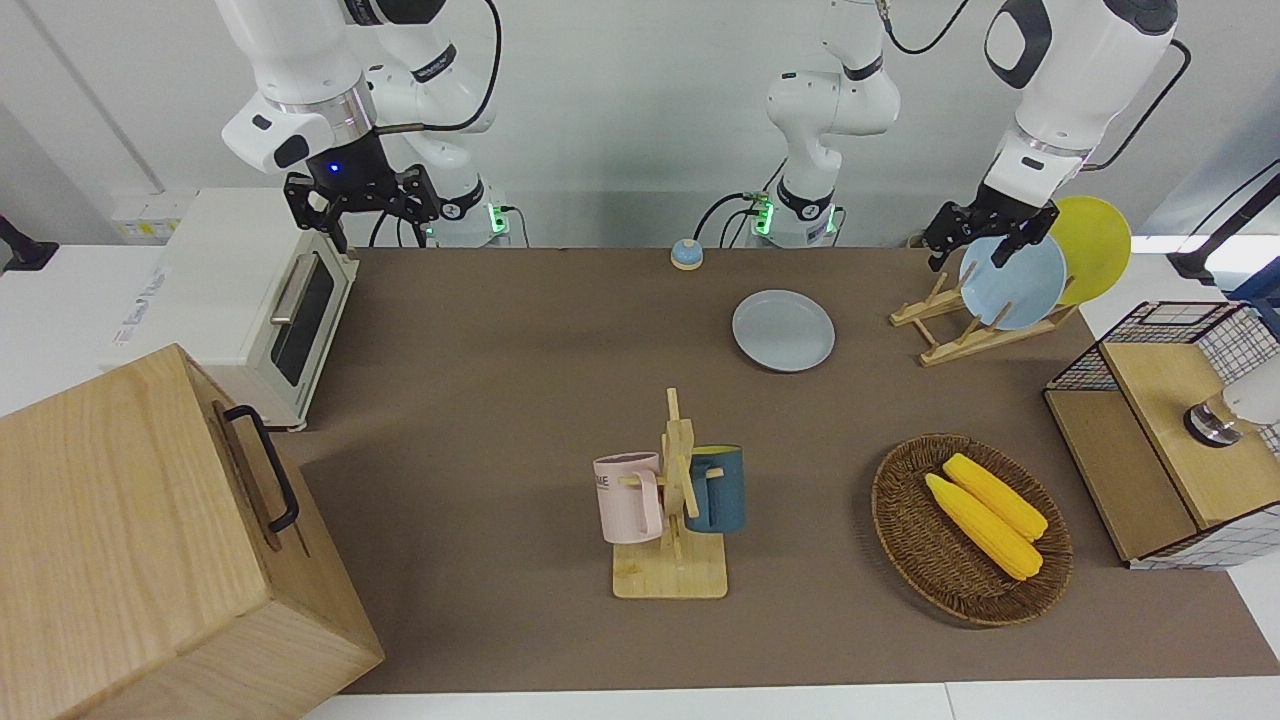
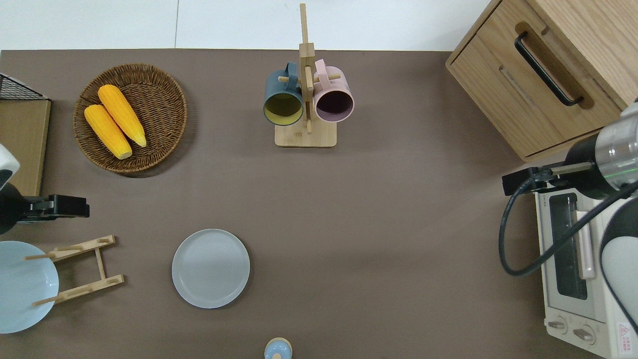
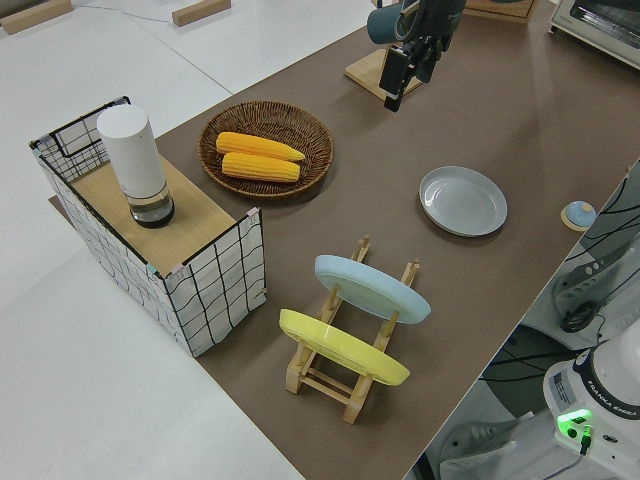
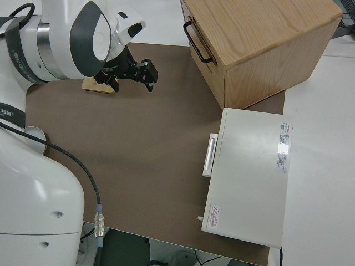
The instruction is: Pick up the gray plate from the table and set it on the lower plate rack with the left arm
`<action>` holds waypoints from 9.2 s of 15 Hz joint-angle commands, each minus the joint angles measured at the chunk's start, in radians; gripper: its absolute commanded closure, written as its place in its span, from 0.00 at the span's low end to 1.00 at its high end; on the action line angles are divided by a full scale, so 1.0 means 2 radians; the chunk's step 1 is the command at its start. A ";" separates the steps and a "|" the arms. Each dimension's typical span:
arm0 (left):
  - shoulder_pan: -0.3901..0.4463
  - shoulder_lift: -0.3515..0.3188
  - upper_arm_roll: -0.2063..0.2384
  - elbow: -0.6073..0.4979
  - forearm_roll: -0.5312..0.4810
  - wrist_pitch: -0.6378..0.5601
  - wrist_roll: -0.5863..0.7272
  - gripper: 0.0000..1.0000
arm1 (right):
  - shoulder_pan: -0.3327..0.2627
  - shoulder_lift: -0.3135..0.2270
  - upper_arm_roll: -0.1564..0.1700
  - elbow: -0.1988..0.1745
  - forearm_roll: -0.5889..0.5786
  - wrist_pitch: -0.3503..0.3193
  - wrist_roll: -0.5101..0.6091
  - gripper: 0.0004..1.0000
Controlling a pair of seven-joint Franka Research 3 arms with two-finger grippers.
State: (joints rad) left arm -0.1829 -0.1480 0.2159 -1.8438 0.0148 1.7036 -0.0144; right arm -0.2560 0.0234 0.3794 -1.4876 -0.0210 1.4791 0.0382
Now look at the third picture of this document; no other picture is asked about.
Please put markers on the wooden mug stand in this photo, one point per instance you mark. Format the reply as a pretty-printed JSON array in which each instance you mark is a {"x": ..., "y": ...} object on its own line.
[{"x": 365, "y": 70}]

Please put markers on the small blue clip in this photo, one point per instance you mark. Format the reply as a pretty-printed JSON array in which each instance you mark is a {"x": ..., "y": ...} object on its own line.
[
  {"x": 151, "y": 268},
  {"x": 38, "y": 148}
]

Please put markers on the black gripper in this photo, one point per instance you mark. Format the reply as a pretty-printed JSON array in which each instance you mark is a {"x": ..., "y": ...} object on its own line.
[{"x": 440, "y": 20}]

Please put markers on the wooden shelf board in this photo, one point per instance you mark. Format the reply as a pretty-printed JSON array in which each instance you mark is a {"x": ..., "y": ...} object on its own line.
[{"x": 200, "y": 215}]

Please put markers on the light blue plate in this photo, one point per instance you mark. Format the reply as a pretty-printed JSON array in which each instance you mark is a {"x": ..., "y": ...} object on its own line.
[{"x": 370, "y": 290}]

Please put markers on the yellow plate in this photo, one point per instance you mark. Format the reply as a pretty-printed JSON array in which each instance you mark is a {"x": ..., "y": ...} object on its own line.
[{"x": 340, "y": 347}]

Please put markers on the wooden drawer box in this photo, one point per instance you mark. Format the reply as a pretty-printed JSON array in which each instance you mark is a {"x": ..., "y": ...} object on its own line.
[{"x": 500, "y": 10}]

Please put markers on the white cylindrical bottle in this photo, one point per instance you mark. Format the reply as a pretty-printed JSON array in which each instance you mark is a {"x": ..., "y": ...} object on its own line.
[{"x": 132, "y": 155}]

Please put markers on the brown wicker basket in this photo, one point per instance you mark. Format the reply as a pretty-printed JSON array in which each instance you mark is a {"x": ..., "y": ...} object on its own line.
[{"x": 265, "y": 117}]

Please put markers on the gray plate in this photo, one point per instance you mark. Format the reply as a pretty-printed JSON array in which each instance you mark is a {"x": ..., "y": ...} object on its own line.
[{"x": 462, "y": 202}]

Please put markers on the dark teal mug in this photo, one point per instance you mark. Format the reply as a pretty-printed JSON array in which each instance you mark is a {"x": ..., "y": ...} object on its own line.
[{"x": 382, "y": 25}]

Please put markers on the yellow corn cob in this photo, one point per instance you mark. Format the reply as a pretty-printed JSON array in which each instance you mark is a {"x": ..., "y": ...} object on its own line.
[
  {"x": 260, "y": 167},
  {"x": 255, "y": 145}
]

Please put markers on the wooden block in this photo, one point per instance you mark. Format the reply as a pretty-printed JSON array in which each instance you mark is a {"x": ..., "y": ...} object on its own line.
[
  {"x": 200, "y": 11},
  {"x": 30, "y": 17}
]

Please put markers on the wooden plate rack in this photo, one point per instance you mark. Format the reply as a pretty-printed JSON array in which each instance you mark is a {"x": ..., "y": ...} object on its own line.
[{"x": 356, "y": 402}]

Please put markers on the blue round bell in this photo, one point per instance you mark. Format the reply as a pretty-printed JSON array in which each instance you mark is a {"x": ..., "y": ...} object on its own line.
[{"x": 580, "y": 212}]

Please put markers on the white toaster oven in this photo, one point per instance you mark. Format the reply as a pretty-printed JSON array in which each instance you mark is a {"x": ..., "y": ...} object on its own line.
[{"x": 600, "y": 25}]

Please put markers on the small pink clip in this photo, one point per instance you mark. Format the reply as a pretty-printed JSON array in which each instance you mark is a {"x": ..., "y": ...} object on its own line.
[
  {"x": 178, "y": 271},
  {"x": 253, "y": 216}
]

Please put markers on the grey floor stand leg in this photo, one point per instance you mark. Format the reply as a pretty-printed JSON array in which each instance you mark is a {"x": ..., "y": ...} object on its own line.
[
  {"x": 585, "y": 280},
  {"x": 480, "y": 440}
]

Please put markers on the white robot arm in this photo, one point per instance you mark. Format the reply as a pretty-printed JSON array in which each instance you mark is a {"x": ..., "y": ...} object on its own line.
[{"x": 620, "y": 360}]

